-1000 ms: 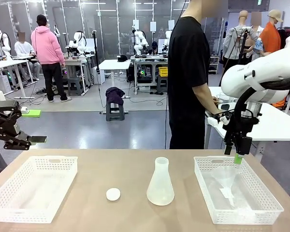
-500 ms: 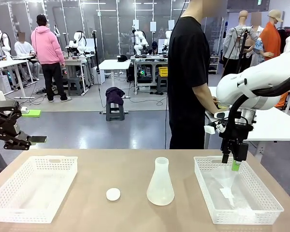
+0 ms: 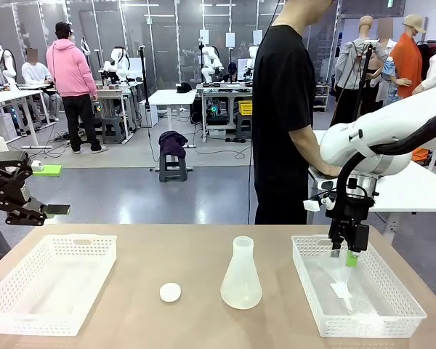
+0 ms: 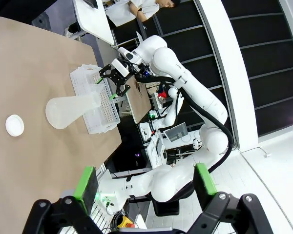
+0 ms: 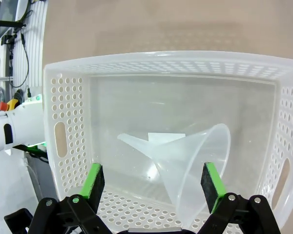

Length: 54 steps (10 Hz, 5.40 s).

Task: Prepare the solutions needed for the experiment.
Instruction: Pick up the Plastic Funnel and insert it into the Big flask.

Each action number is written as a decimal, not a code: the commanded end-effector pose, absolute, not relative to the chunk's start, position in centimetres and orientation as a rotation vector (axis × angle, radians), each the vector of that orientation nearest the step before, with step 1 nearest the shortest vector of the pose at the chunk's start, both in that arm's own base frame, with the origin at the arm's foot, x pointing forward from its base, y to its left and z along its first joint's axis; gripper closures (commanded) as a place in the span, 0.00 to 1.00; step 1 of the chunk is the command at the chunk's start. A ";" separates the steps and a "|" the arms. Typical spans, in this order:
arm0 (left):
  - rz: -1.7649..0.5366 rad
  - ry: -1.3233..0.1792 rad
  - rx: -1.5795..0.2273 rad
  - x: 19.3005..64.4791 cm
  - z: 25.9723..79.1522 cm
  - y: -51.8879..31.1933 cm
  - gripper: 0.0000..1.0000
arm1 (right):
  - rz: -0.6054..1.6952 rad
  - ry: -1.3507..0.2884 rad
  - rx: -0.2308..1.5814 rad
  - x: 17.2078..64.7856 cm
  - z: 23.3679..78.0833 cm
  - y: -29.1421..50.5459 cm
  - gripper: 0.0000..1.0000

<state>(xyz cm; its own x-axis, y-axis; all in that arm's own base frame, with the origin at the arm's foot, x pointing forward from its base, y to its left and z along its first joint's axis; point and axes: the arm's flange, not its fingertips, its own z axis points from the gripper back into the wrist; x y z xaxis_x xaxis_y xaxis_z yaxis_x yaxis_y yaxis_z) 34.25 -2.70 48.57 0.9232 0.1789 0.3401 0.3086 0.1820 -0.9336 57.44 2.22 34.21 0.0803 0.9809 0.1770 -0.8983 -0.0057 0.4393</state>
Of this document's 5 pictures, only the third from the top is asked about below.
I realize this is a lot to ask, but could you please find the small white paper label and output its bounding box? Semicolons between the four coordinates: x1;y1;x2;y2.
329;281;352;300

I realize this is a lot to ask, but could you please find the mannequin in orange jacket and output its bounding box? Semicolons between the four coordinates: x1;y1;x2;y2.
389;14;428;99

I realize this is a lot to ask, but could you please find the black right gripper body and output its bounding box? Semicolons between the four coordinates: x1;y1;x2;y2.
326;196;376;230

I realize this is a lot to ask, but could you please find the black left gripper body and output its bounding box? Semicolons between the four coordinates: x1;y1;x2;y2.
0;169;32;212

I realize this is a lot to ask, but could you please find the aluminium frame workbench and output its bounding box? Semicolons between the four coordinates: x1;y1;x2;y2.
195;82;254;143

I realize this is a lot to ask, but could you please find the mannequin in grey shirt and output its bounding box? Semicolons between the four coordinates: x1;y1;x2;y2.
334;15;388;127

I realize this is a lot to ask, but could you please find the grey step stool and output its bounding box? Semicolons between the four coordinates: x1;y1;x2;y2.
101;116;126;145
158;152;193;182
235;114;254;141

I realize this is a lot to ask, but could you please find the mannequin in blue floral dress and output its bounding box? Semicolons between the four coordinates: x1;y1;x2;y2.
376;17;404;106

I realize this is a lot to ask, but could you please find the white round flask cap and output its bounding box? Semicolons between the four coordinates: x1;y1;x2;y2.
159;282;182;302

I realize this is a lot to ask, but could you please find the seated person in dark clothes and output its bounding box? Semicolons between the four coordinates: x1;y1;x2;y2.
223;62;240;83

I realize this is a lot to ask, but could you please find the clear plastic funnel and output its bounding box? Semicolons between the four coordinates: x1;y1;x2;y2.
312;254;355;313

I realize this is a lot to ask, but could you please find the white perforated plastic basket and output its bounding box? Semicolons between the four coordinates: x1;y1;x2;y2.
291;235;428;339
0;234;118;336

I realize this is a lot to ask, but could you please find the dark purple cloth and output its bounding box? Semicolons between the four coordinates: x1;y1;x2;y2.
158;130;189;159

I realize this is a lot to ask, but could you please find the black light stand pole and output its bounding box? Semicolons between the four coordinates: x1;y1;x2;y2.
137;45;152;128

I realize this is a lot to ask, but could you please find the person in black t-shirt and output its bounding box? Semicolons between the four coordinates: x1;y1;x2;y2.
251;0;318;225

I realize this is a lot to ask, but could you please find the person's right forearm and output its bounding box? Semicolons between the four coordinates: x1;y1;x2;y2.
288;125;326;174

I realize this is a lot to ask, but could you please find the person's right hand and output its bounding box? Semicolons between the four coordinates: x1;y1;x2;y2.
312;161;344;179

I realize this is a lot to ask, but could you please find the white standing desk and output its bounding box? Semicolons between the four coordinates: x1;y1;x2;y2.
148;89;198;148

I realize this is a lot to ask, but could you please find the long white desk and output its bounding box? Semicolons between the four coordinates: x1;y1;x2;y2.
0;89;57;150

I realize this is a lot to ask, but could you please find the person in pink hoodie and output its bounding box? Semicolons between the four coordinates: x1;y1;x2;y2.
46;21;109;156

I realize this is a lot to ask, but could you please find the translucent plastic conical flask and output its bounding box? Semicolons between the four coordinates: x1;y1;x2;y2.
219;236;263;310

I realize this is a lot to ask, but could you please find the seated person in white shirt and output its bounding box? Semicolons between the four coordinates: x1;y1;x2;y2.
21;47;61;123

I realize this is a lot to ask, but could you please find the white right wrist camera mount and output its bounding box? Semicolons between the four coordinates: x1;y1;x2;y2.
303;177;341;212

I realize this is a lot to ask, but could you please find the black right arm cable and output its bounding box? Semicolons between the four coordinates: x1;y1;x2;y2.
335;105;436;220

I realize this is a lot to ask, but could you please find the white computer tower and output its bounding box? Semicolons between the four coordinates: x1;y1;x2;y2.
140;100;159;128

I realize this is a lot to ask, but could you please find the black camera tripod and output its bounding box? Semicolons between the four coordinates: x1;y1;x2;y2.
350;39;374;121

